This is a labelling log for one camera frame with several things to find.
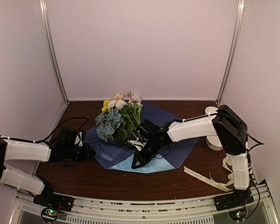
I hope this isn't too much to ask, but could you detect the plain white bowl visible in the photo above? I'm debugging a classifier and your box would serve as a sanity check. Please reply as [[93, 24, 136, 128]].
[[204, 106, 218, 114]]

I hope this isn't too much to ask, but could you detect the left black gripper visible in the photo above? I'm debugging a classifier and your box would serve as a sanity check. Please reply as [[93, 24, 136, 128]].
[[64, 142, 95, 162]]

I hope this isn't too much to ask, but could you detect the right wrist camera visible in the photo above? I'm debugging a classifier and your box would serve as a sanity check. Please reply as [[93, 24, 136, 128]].
[[126, 138, 144, 151]]

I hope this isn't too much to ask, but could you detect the front aluminium rail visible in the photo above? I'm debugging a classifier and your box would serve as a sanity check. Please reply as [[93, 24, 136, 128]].
[[9, 184, 280, 224]]

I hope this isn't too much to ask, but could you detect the blue wrapping paper sheet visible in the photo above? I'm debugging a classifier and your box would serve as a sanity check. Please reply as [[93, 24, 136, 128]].
[[84, 100, 200, 174]]

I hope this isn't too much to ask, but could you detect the right aluminium frame post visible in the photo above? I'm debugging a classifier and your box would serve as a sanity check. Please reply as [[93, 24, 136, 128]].
[[216, 0, 245, 105]]

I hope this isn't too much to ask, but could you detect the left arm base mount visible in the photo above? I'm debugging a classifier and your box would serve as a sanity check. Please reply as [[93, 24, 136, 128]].
[[33, 194, 74, 212]]

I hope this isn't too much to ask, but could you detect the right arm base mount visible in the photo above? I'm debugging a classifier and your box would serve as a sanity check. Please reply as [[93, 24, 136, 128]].
[[214, 193, 254, 211]]

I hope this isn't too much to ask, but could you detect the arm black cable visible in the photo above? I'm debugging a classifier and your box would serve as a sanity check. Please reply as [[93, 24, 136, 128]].
[[224, 112, 265, 203], [35, 116, 89, 143]]

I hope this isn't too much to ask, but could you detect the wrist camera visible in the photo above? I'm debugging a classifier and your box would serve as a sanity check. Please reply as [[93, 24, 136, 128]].
[[126, 138, 144, 151], [74, 130, 85, 147]]

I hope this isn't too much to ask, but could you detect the cream printed ribbon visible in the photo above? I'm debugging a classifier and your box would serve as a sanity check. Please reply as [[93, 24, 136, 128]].
[[183, 156, 254, 192]]

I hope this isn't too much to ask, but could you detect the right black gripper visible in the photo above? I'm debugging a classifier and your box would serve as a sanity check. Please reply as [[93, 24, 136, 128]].
[[132, 137, 161, 168]]

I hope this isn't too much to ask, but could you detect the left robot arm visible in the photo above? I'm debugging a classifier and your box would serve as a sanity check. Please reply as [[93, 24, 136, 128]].
[[0, 127, 95, 207]]

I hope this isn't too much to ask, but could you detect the left aluminium frame post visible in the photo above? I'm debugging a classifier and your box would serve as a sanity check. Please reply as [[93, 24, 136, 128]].
[[39, 0, 69, 104]]

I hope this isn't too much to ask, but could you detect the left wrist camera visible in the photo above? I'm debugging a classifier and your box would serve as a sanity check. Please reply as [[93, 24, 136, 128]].
[[74, 130, 85, 147]]

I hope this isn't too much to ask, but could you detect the aluminium frame post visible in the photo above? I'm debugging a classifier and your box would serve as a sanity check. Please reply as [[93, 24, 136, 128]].
[[39, 0, 69, 104], [216, 0, 245, 105]]

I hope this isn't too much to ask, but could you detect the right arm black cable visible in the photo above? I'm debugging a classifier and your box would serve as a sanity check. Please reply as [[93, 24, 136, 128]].
[[224, 112, 265, 203]]

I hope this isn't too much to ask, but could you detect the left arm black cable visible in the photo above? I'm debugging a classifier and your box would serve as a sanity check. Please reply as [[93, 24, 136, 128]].
[[35, 116, 89, 143]]

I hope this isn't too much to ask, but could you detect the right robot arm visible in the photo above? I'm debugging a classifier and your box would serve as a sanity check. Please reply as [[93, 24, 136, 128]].
[[132, 105, 252, 206]]

